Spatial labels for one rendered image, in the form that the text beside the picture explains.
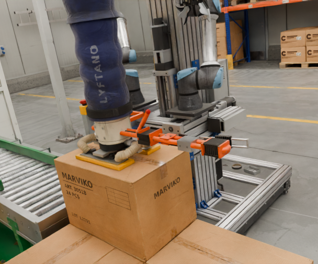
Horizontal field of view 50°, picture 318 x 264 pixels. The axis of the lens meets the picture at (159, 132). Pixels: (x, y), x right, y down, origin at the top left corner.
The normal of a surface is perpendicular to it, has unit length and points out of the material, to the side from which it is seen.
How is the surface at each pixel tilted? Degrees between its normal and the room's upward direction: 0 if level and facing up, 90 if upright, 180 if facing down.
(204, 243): 0
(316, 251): 0
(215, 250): 0
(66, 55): 90
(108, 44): 78
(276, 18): 90
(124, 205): 90
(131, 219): 90
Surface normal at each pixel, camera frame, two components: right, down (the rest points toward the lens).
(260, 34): -0.67, 0.32
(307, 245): -0.14, -0.94
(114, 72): 0.48, -0.11
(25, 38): 0.73, 0.12
